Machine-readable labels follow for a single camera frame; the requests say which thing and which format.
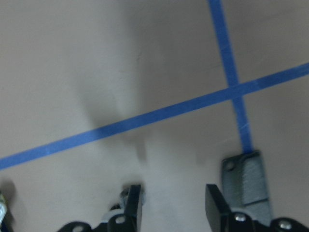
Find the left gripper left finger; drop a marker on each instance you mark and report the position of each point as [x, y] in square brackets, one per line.
[126, 218]

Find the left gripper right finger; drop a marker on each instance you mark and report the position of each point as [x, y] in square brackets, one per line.
[243, 205]

